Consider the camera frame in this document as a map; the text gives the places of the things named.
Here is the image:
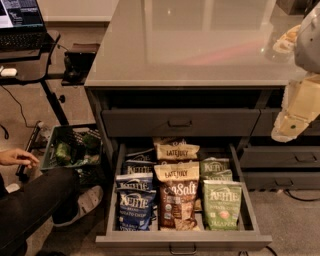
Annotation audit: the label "white earbuds case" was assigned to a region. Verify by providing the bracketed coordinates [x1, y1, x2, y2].
[0, 68, 17, 77]

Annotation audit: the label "front blue Kettle bag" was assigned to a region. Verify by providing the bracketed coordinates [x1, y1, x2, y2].
[117, 189, 156, 231]

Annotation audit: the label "person's leg black trousers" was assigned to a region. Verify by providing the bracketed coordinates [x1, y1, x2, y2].
[0, 168, 80, 256]

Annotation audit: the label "person's hand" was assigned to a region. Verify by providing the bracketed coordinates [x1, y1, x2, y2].
[0, 148, 39, 168]

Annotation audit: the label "black side desk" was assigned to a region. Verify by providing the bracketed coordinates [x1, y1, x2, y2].
[0, 30, 69, 125]

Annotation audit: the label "front green Kettle bag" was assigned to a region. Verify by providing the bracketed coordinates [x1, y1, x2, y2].
[203, 180, 242, 231]

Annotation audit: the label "black device on desk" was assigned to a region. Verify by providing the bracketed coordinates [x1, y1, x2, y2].
[62, 43, 100, 85]

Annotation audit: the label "black cable on floor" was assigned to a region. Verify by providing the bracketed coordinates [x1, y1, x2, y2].
[0, 84, 34, 141]

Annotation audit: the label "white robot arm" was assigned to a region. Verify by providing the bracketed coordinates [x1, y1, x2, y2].
[271, 1, 320, 143]

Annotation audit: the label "green kettle bag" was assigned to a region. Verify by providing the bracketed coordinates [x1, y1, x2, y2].
[203, 180, 242, 231]
[201, 169, 233, 181]
[200, 157, 230, 174]

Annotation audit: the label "open laptop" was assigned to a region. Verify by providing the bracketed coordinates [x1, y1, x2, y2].
[0, 0, 47, 52]

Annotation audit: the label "rear brown chip bag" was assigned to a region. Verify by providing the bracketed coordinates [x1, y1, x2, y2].
[153, 137, 186, 146]

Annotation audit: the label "green plastic crate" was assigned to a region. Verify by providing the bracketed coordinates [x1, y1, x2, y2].
[40, 124, 102, 171]

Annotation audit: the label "brown late july bag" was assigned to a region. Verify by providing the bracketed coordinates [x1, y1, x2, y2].
[156, 144, 200, 161]
[154, 162, 200, 231]

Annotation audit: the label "rear green Kettle bag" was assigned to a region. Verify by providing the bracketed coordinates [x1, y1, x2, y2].
[200, 157, 230, 174]

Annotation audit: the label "blue kettle bag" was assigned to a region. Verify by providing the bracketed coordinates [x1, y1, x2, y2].
[117, 189, 156, 231]
[125, 149, 156, 162]
[122, 160, 155, 175]
[116, 173, 153, 191]

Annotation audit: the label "open grey middle drawer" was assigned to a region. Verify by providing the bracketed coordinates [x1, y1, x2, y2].
[95, 142, 273, 256]

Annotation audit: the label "grey sneaker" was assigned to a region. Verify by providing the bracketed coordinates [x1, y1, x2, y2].
[54, 185, 104, 227]

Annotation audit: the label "rear blue Kettle bag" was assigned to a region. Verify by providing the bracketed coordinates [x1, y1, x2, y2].
[125, 149, 156, 162]

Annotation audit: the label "grey cabinet with counter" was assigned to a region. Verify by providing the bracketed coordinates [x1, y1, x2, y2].
[85, 0, 307, 140]

